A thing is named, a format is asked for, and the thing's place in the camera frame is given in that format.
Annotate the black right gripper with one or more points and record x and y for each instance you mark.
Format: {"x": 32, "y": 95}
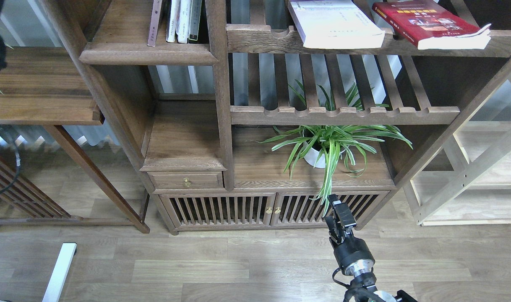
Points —
{"x": 352, "y": 254}

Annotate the maroon book white characters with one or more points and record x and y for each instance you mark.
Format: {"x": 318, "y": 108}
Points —
{"x": 156, "y": 13}

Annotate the red hardcover book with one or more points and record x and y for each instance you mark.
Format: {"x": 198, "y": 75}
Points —
{"x": 428, "y": 25}

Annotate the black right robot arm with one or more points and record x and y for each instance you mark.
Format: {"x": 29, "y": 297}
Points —
{"x": 363, "y": 288}

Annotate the white plant pot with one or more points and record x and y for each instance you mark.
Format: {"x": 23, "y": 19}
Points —
{"x": 314, "y": 155}

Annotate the dark wooden bookshelf cabinet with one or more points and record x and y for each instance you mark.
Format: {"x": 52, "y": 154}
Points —
{"x": 198, "y": 110}

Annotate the dark slatted wooden rack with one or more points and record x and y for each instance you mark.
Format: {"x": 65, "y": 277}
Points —
{"x": 20, "y": 193}

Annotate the white upright book left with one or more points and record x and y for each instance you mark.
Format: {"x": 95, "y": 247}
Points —
{"x": 172, "y": 19}

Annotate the white upright book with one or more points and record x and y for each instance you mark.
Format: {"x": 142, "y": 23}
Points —
{"x": 183, "y": 21}
{"x": 172, "y": 19}

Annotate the white upright book middle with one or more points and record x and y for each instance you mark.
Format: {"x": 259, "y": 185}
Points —
{"x": 183, "y": 21}

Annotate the white paperback book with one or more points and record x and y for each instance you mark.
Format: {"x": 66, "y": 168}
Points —
{"x": 334, "y": 24}

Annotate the dark spine upright book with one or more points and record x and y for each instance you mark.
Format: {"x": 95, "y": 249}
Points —
{"x": 195, "y": 20}

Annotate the light wooden shelf frame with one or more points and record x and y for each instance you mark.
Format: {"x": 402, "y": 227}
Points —
{"x": 469, "y": 181}

